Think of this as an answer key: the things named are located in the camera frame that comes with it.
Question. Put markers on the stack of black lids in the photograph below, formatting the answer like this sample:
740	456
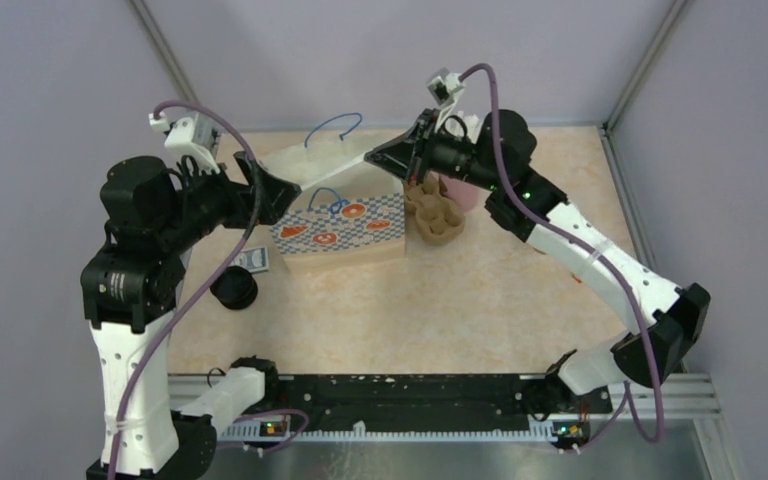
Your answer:
235	288

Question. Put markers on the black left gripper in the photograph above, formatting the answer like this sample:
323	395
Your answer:
239	195

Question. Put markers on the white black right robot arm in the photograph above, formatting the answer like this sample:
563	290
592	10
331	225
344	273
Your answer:
663	320

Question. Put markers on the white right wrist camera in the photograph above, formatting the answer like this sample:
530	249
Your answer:
446	88

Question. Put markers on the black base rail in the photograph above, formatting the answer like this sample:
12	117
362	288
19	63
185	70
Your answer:
424	407

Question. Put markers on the pink straw holder cup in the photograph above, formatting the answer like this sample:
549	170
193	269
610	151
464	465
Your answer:
465	195

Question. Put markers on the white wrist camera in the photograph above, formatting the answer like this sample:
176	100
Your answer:
195	136
446	88

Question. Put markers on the brown pulp cup carrier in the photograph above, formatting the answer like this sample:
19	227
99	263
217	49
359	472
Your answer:
438	218

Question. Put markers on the small printed card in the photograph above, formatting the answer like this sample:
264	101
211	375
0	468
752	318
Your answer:
255	260

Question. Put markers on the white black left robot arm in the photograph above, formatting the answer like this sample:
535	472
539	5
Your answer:
155	215

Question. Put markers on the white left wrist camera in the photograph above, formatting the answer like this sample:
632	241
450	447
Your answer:
195	136

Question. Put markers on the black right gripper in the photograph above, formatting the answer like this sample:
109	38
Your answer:
410	155

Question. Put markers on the blue checkered paper bag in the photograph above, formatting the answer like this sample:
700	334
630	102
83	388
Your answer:
349	212

